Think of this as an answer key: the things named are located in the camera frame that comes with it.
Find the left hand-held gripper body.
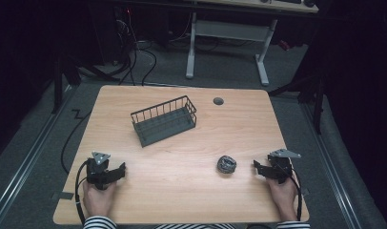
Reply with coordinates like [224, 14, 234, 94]
[85, 151, 120, 191]

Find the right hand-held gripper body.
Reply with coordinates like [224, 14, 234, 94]
[266, 148, 302, 185]

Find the person's left hand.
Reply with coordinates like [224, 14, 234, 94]
[82, 180, 118, 219]

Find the person's right hand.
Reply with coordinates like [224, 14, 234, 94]
[266, 177, 299, 222]

